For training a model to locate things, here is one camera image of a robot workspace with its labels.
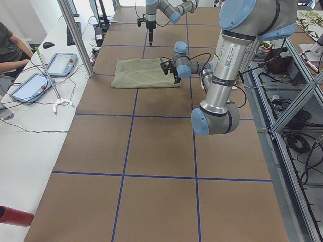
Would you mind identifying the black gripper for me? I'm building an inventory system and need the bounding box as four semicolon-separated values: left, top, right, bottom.
160;60;181;84
137;14;156;46

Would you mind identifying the olive green long-sleeve shirt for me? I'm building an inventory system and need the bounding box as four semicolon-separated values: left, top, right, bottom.
111;58;181;89

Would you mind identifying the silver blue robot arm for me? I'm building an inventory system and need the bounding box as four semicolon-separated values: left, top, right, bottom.
137;0;199;46
161;1;298;135

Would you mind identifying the black keyboard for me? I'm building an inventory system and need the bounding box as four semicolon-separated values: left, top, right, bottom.
66;21;82;46

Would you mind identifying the upper teach pendant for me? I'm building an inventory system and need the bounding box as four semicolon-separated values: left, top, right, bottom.
46;53;77;77

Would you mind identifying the teach pendant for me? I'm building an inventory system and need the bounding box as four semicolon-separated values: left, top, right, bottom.
46;53;77;77
9;73;52;104

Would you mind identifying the black computer mouse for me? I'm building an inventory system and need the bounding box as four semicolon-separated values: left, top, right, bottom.
42;41;55;49

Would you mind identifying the white grabber stick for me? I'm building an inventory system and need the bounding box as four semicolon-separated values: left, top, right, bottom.
35;47;74;115

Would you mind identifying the lower teach pendant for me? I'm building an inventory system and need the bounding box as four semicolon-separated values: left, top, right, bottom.
9;73;52;104

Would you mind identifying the seated person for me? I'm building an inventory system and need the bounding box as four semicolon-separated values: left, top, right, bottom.
1;23;33;78

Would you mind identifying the red bottle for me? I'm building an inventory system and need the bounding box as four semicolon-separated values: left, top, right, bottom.
1;206;34;227

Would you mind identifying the aluminium frame post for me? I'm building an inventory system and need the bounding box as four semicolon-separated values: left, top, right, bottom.
57;0;94;78

